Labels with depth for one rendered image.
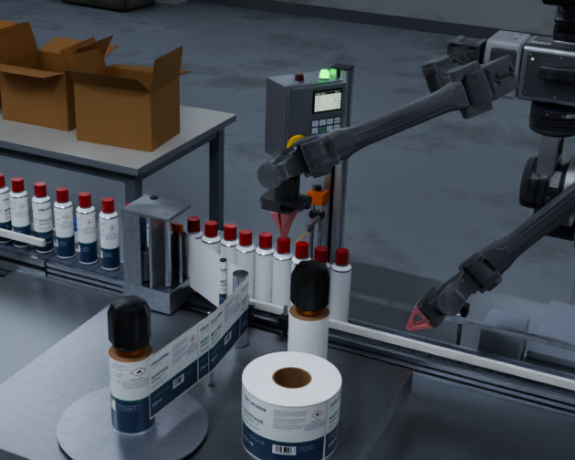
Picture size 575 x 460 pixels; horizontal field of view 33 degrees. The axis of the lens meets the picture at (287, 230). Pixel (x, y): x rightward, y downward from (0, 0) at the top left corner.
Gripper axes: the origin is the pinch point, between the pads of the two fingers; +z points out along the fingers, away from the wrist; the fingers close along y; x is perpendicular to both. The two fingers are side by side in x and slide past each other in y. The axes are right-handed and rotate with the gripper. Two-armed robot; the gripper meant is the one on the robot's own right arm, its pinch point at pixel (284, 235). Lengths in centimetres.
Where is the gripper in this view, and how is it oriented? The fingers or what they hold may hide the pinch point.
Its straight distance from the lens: 217.5
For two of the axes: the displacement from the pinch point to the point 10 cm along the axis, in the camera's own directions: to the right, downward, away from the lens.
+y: 9.2, 2.0, -3.5
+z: -0.5, 9.2, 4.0
